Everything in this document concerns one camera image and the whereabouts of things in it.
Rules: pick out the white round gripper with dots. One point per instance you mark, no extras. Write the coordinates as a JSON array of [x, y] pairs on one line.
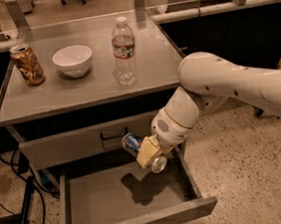
[[166, 129]]

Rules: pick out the blue silver redbull can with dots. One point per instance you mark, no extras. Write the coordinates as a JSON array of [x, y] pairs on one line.
[[132, 144]]

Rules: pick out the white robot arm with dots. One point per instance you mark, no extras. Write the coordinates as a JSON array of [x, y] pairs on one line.
[[205, 82]]

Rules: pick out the grey upper drawer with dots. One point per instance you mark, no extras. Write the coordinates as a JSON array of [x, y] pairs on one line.
[[83, 142]]

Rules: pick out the grey open middle drawer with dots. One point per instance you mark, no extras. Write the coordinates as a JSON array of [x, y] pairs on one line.
[[111, 188]]

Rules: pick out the grey metal drawer cabinet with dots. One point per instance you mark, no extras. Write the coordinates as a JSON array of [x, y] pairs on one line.
[[63, 104]]

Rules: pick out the gold crumpled soda can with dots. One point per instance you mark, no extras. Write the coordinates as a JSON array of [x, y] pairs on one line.
[[27, 63]]

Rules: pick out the clear plastic water bottle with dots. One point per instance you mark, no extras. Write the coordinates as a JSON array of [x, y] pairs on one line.
[[124, 44]]

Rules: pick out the white ceramic bowl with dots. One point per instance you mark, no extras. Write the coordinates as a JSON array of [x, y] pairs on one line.
[[73, 61]]

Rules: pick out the black metal floor stand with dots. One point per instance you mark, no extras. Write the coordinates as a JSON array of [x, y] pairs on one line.
[[23, 218]]

